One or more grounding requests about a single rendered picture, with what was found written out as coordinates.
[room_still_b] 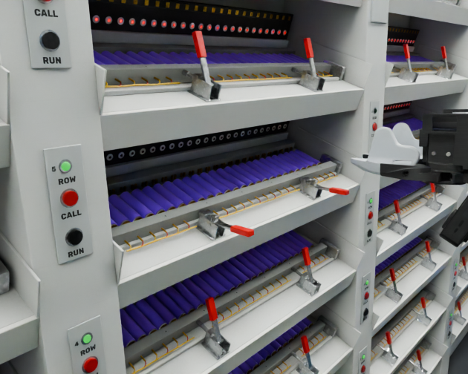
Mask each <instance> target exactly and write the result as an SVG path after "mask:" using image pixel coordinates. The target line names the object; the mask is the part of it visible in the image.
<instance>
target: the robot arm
mask: <svg viewBox="0 0 468 374"><path fill-rule="evenodd" d="M453 112H468V109H443V113H442V114H434V113H431V114H423V124H422V129H420V135H419V140H416V139H415V138H414V137H413V135H412V132H411V130H410V127H409V126H408V125H407V124H406V123H398V124H396V125H395V126H394V127H393V130H391V129H390V128H387V127H382V128H378V129H377V130H376V131H375V134H374V139H373V141H372V144H371V149H370V151H369V154H363V159H362V158H351V163H352V164H354V165H355V166H356V167H358V168H360V169H362V170H363V171H367V172H370V173H372V174H379V175H381V176H384V177H392V178H397V179H401V180H414V181H426V182H428V183H434V184H442V185H464V184H466V183H467V184H468V114H454V113H453ZM421 154H422V155H421ZM442 228H443V230H442V232H441V233H440V234H439V235H440V237H442V238H443V239H444V240H446V241H447V242H449V243H451V244H452V245H453V246H455V247H458V246H459V245H460V244H462V243H463V242H465V243H466V242H467V241H468V195H467V197H466V199H465V200H464V201H463V202H462V204H461V205H460V207H459V208H458V210H457V209H456V210H454V211H453V212H452V213H451V214H450V215H449V216H447V218H446V221H445V222H444V224H443V225H442Z"/></svg>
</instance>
